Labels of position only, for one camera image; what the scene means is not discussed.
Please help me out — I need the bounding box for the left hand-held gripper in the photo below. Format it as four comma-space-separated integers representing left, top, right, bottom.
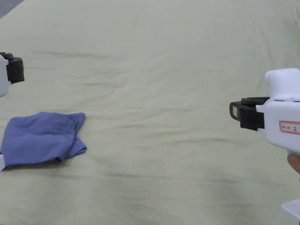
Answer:
0, 52, 25, 171

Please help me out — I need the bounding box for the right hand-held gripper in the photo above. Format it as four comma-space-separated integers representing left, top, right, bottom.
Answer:
229, 68, 300, 225

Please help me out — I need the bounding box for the person's right hand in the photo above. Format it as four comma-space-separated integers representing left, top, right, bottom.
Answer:
287, 154, 300, 175

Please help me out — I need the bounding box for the blue folded shirt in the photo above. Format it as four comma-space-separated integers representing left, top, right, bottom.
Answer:
0, 112, 88, 171

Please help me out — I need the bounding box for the bed with pale green sheet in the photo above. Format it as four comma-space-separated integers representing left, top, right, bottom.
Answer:
0, 0, 300, 225

